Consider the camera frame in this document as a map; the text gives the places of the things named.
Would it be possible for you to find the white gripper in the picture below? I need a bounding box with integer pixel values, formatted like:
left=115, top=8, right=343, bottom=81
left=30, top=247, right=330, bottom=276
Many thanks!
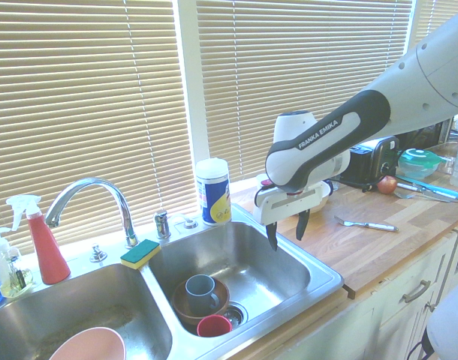
left=253, top=180, right=327, bottom=253

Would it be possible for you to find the white-handled metal fork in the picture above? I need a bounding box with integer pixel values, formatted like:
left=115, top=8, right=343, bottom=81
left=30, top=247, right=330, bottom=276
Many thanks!
left=333, top=215, right=399, bottom=233

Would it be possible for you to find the stainless steel double sink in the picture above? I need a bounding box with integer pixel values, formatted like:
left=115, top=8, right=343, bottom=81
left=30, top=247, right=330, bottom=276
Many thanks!
left=0, top=208, right=345, bottom=360

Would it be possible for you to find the metal sink drain strainer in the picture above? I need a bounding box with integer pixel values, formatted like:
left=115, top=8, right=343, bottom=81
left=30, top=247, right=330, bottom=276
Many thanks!
left=223, top=302, right=249, bottom=327

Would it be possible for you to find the small chrome sink knob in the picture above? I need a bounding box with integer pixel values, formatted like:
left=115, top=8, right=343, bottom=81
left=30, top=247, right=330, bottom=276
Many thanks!
left=89, top=242, right=108, bottom=263

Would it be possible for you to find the large white bowl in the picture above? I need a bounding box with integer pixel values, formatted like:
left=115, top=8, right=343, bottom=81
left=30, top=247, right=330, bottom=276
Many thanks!
left=313, top=179, right=336, bottom=212

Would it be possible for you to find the Lysol wipes canister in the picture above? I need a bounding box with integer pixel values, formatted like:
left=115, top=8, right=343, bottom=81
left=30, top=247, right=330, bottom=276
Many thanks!
left=195, top=157, right=234, bottom=227

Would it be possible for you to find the brown wooden bowl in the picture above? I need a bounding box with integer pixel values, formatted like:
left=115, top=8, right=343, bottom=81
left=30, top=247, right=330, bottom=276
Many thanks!
left=171, top=277, right=231, bottom=329

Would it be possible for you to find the red apple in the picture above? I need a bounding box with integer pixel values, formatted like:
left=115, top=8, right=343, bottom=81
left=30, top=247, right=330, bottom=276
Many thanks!
left=376, top=175, right=398, bottom=195

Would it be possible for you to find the grey mug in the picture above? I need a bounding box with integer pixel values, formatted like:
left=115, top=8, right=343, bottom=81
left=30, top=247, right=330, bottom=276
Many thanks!
left=185, top=274, right=221, bottom=314

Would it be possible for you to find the black and silver toaster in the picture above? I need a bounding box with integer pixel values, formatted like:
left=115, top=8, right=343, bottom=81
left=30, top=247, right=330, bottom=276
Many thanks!
left=348, top=135, right=401, bottom=185

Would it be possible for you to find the red plastic cup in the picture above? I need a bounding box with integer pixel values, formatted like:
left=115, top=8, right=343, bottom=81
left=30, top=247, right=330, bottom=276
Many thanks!
left=196, top=314, right=234, bottom=338

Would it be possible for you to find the metal serving spoon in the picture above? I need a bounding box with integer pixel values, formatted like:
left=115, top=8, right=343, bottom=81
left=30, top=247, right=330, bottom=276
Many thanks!
left=393, top=188, right=458, bottom=204

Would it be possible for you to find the green lidded food container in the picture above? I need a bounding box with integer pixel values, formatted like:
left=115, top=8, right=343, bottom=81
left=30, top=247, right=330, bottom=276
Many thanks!
left=396, top=148, right=446, bottom=182

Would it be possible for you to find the yellow and green sponge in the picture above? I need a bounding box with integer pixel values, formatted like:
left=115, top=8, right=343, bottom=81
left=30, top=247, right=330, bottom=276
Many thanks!
left=119, top=238, right=162, bottom=271

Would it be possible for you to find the chrome curved faucet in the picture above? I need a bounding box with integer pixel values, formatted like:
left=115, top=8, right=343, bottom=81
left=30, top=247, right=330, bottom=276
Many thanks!
left=44, top=177, right=140, bottom=249

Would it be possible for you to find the pink bowl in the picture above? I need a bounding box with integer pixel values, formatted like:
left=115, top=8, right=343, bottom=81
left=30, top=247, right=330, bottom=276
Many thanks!
left=48, top=326, right=127, bottom=360

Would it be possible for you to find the red spray bottle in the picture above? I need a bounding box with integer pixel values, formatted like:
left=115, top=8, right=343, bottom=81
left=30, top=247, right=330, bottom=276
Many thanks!
left=5, top=194, right=72, bottom=286

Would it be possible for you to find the wide beige window blind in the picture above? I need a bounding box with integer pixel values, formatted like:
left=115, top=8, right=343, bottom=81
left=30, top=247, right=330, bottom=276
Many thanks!
left=0, top=0, right=198, bottom=257

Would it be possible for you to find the narrow beige window blind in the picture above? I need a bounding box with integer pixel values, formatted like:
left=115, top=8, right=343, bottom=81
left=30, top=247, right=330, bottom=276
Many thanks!
left=412, top=0, right=458, bottom=43

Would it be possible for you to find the clear pump soap bottle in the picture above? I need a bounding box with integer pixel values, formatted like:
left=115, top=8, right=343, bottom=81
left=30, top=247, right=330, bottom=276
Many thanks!
left=0, top=226, right=35, bottom=299

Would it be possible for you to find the black toaster power cable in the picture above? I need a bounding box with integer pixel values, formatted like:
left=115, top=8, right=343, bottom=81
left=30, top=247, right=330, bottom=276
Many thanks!
left=329, top=175, right=381, bottom=193

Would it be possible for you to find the chrome faucet handle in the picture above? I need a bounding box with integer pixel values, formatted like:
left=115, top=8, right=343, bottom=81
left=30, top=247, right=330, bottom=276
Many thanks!
left=155, top=209, right=173, bottom=240

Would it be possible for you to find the brass drawer handle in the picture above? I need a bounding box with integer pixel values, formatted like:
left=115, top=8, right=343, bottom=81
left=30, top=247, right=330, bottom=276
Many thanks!
left=402, top=278, right=432, bottom=305

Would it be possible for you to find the teal-handled knife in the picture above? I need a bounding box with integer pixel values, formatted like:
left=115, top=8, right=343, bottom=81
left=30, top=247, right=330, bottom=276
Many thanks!
left=396, top=174, right=458, bottom=200

